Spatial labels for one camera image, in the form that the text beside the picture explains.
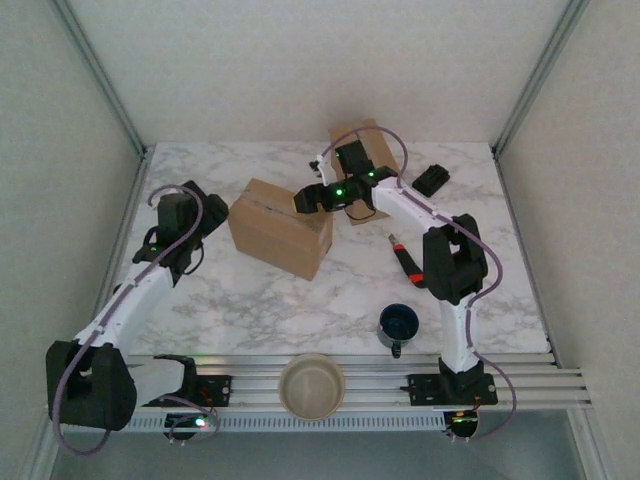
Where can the taped squat cardboard box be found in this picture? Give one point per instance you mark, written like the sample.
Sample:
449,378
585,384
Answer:
270,235

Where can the tall cardboard box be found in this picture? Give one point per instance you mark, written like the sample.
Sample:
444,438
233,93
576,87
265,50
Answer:
382,150

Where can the orange black utility knife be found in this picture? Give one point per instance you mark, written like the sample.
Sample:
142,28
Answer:
407,262

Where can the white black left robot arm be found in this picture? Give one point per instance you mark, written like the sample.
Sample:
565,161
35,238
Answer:
130,307

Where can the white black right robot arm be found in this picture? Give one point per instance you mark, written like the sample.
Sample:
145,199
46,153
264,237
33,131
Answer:
450,332

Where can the black plastic holder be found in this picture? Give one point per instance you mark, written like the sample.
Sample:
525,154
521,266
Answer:
431,180

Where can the dark blue mug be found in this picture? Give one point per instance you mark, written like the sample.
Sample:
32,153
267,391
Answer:
399,322

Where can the round black controller board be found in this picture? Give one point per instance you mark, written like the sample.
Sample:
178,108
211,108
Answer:
182,433
462,426

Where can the beige bowl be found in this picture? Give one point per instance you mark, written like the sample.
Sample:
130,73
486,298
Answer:
311,387

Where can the grey table side rail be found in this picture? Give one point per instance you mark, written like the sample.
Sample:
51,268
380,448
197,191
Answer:
524,250
131,200

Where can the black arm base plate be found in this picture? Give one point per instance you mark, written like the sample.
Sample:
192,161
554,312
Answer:
425,390
215,391

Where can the aluminium frame post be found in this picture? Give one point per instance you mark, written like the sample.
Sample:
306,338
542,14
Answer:
97,75
539,75

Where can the aluminium mounting rail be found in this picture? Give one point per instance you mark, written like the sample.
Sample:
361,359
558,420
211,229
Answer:
380,385

